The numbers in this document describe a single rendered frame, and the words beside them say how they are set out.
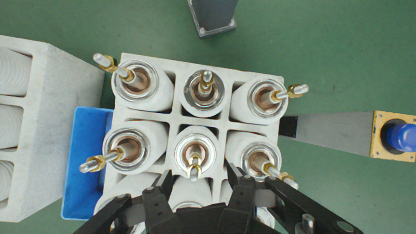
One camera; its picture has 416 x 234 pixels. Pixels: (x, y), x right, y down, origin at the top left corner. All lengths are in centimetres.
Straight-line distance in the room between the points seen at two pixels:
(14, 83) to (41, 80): 4
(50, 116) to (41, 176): 14
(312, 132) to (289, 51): 38
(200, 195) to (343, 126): 29
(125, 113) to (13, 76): 22
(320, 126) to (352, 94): 45
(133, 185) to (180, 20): 54
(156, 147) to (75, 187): 34
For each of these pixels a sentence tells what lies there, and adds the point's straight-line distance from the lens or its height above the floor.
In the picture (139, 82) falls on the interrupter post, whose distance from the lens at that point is 25.
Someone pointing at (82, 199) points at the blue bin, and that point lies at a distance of 60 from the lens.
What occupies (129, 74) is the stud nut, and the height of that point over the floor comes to 29.
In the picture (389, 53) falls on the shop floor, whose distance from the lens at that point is 98.
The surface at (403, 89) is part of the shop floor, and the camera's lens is 100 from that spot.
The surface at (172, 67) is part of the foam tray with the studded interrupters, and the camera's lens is 33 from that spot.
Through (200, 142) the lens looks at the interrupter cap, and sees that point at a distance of 24.
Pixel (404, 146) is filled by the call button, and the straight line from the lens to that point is 32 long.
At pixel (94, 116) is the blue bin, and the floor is 6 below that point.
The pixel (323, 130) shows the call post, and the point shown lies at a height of 24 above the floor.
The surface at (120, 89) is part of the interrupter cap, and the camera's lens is 27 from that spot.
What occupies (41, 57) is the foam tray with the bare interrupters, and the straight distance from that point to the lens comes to 48.
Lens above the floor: 49
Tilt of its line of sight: 86 degrees down
